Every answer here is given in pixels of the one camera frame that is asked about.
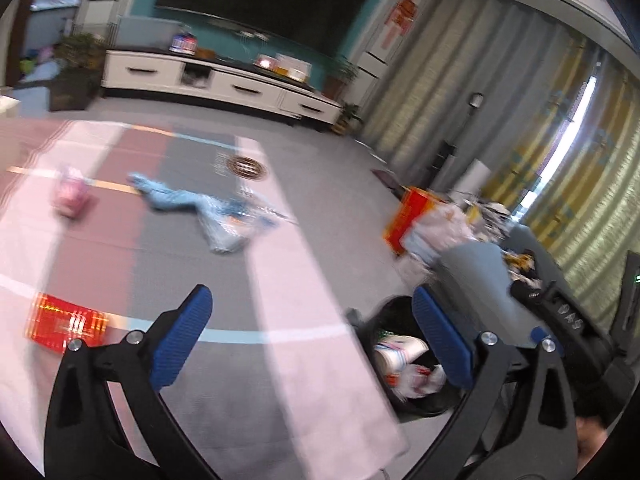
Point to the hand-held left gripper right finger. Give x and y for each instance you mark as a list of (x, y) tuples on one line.
[(442, 340)]

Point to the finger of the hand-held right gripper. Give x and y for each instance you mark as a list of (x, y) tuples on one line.
[(537, 332), (529, 294)]

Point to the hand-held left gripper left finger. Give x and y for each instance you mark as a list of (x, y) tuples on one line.
[(180, 342)]

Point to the black trash bin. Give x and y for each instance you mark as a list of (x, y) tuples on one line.
[(372, 325)]

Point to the person's right hand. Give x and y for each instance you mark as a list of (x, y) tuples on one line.
[(592, 437)]

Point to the clothes pile on sofa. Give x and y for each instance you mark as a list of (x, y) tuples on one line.
[(522, 262)]

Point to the grey sofa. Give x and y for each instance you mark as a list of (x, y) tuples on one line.
[(475, 270)]

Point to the pink and grey floor mat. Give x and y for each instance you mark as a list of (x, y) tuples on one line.
[(150, 260)]

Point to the clothes heap behind bags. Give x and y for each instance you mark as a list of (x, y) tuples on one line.
[(482, 210)]

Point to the white plastic bag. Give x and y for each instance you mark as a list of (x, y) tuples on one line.
[(440, 232)]

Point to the shiny red wrapper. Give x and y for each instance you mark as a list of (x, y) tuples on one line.
[(65, 327)]

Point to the red and yellow bag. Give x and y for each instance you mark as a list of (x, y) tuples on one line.
[(407, 217)]

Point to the clear plastic packaging blue print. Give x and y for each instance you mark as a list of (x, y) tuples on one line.
[(240, 220)]

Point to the light blue cloth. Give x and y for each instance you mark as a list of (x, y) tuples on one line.
[(162, 195)]

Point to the black upright vacuum cleaner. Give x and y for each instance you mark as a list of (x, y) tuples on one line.
[(450, 150)]

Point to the pink small object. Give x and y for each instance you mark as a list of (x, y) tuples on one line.
[(71, 194)]

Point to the patterned yellow curtain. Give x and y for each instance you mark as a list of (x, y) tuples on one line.
[(500, 100)]

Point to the small potted plant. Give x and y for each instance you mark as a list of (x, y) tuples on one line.
[(349, 119)]

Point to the white tv cabinet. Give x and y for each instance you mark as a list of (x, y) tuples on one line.
[(220, 82)]

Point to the tall potted plant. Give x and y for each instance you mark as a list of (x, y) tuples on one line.
[(342, 77)]

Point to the bushy plant in dark planter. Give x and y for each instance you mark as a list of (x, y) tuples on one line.
[(77, 70)]

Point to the red flat box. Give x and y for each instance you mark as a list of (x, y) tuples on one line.
[(265, 61)]

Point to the white flat box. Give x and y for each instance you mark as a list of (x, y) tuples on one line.
[(292, 66)]

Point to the purple box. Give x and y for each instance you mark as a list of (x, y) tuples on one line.
[(182, 44)]

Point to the black television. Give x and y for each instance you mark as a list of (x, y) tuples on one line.
[(265, 0)]

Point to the red wall decoration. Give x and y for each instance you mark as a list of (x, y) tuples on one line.
[(402, 14)]

